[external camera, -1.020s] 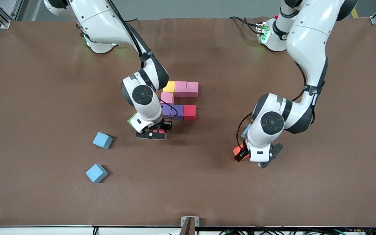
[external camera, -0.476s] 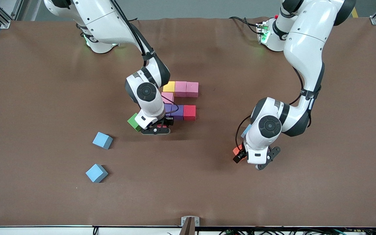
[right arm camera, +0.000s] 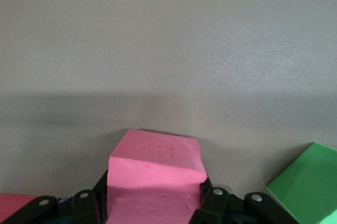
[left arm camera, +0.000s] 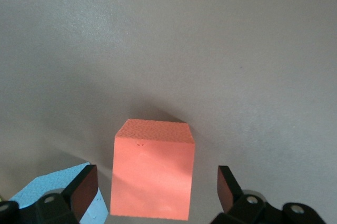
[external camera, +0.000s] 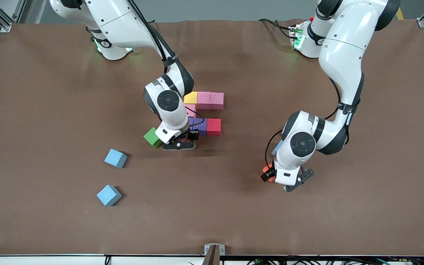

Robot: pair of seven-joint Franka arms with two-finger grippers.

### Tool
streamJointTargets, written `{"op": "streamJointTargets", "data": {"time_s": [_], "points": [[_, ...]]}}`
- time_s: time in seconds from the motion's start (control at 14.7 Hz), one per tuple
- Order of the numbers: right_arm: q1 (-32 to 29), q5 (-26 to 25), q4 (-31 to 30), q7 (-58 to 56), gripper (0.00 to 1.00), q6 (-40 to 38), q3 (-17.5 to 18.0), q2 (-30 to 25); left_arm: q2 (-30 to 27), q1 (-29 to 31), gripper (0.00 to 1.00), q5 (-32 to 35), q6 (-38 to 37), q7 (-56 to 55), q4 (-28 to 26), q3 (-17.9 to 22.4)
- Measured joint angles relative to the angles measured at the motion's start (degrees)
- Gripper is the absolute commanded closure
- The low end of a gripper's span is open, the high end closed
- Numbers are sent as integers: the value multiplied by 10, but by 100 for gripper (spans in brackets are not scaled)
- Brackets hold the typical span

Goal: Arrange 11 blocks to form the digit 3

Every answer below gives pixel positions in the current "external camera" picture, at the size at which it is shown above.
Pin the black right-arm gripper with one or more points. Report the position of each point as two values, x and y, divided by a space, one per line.
193 134

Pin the orange foam cube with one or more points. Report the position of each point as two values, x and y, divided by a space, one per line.
271 168

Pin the red foam cube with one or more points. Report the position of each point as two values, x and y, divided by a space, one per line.
186 140
214 127

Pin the purple foam cube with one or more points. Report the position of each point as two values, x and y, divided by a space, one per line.
201 126
191 121

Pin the pink foam cube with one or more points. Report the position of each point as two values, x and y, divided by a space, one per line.
203 100
192 110
216 101

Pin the yellow foam cube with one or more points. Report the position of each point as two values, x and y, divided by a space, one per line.
190 97

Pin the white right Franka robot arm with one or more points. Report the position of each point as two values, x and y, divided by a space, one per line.
168 106

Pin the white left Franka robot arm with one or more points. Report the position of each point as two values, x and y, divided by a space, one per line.
344 55

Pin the blue foam cube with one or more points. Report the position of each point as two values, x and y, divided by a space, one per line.
277 147
115 158
108 195

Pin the green foam cube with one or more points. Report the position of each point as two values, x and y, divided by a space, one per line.
151 138

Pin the brown table cover sheet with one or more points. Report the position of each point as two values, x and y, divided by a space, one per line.
212 206

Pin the white table edge rail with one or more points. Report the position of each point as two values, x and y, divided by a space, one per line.
50 260

